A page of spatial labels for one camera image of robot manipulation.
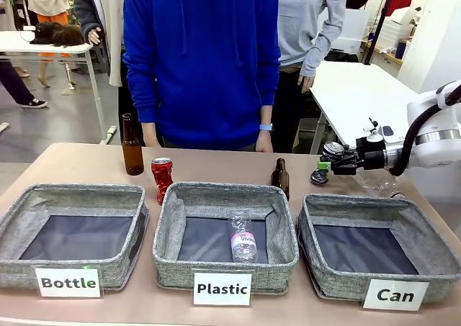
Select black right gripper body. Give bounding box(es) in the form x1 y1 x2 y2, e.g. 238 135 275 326
354 137 386 171

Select small crushed drink can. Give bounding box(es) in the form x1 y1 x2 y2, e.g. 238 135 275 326
310 168 331 187

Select clear plastic bottle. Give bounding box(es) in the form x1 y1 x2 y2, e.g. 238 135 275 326
357 172 406 201

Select crushed red drink can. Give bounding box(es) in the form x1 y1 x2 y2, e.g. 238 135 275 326
151 157 174 206

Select tall brown glass bottle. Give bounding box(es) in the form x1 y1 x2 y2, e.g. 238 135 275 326
121 112 146 176

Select person's left forearm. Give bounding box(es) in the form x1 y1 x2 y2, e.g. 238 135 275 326
257 104 274 126

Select grey fabric basket can sign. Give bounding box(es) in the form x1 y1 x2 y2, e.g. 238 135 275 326
295 193 461 304

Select white sign reading Can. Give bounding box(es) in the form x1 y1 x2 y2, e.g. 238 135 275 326
361 278 431 312

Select grey fabric basket plastic sign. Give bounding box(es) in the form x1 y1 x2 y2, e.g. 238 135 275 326
151 181 300 294

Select grey fabric basket bottle sign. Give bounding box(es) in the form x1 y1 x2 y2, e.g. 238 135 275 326
0 182 151 292

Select person's left hand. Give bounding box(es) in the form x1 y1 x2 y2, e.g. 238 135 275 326
254 130 274 154

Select person's right hand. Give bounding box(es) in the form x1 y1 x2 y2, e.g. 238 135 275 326
140 122 162 148

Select large white table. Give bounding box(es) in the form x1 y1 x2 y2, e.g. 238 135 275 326
308 60 422 155

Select short brown glass bottle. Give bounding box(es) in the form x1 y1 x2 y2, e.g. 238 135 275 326
270 157 291 202

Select plastic bottle pink label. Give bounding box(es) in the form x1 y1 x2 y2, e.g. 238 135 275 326
227 210 260 264

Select white storage boxes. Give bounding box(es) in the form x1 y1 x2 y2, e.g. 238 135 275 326
377 15 415 50

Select black stand pole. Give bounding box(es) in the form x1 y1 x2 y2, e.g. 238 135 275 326
362 0 398 66

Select person in grey hoodie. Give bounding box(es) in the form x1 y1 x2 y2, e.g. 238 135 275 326
272 0 351 154

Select white sign reading Plastic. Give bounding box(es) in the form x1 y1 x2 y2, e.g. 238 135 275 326
192 271 254 307

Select person in blue hoodie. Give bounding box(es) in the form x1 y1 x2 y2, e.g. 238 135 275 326
121 0 282 153

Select person in white coat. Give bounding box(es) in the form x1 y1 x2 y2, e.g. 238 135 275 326
73 0 140 145

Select white sign reading Bottle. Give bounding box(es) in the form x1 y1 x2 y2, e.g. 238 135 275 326
34 266 102 299

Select black furry bag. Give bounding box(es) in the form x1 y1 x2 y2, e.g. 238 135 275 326
29 21 85 49

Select white table with metal legs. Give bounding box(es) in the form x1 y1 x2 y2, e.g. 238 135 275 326
0 30 118 145

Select person in orange trousers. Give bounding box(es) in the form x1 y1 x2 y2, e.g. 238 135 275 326
20 0 77 89

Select person in dark trousers sneakers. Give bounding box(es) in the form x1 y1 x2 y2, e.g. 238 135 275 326
0 0 48 109

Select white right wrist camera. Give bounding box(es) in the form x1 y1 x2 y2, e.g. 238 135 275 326
362 118 405 144

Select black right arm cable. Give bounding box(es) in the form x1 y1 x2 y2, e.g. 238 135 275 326
388 84 461 178

